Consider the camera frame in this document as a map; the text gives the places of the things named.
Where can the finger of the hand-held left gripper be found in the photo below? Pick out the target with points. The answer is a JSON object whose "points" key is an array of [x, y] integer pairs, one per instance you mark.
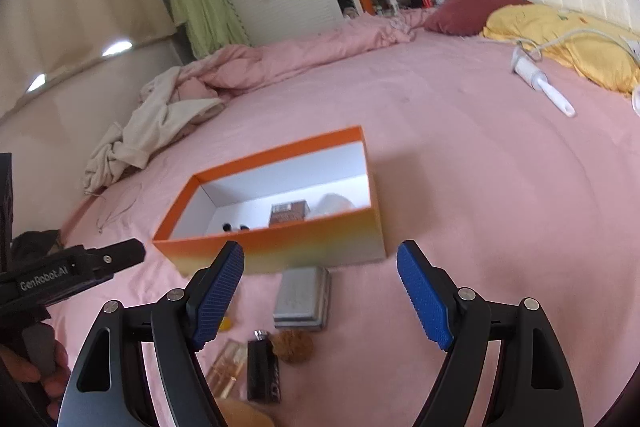
{"points": [[125, 252]]}

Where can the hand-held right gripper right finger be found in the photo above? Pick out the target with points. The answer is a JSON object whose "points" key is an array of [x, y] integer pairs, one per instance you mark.
{"points": [[425, 297]]}

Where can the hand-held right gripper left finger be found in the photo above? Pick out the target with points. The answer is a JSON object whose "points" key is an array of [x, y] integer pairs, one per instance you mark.
{"points": [[220, 297]]}

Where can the amber glass perfume bottle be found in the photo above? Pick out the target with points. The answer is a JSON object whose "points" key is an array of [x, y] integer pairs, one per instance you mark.
{"points": [[227, 369]]}

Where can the orange cardboard box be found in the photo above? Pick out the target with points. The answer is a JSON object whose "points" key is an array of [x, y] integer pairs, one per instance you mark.
{"points": [[280, 247]]}

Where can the silver metal tin case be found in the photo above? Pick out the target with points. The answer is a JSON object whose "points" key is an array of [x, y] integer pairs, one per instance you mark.
{"points": [[300, 297]]}

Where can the black perfume bottle silver cap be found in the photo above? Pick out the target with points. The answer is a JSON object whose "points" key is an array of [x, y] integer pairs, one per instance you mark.
{"points": [[263, 372]]}

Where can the brown walnut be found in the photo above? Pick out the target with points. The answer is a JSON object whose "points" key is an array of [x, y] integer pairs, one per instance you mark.
{"points": [[294, 347]]}

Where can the person's left hand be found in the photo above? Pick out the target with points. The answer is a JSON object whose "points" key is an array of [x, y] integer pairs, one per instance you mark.
{"points": [[52, 382]]}

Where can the dark cloth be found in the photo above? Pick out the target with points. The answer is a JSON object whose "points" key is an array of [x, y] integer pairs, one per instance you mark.
{"points": [[35, 241]]}

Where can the small brown box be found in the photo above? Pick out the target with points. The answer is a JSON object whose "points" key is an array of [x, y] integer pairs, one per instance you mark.
{"points": [[288, 213]]}

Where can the beige crumpled cloth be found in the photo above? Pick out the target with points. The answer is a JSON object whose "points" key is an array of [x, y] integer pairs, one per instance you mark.
{"points": [[150, 127]]}

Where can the white rounded object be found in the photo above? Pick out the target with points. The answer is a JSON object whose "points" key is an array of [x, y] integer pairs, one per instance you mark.
{"points": [[332, 206]]}

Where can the pink bed sheet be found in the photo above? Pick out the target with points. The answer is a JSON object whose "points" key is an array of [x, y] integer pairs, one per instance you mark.
{"points": [[500, 182]]}

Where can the white lint roller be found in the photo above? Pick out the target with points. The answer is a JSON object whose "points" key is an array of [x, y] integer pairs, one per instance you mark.
{"points": [[530, 74]]}

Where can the pink crumpled duvet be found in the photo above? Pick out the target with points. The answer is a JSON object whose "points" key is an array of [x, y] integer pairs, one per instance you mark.
{"points": [[300, 52]]}

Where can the dark red pillow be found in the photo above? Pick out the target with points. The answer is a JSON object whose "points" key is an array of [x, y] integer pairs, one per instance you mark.
{"points": [[470, 7]]}

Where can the yellow pillow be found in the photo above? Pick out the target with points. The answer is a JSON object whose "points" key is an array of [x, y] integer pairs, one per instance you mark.
{"points": [[545, 27]]}

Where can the orange bottle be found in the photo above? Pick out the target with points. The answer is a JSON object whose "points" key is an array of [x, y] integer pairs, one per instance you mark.
{"points": [[365, 2]]}

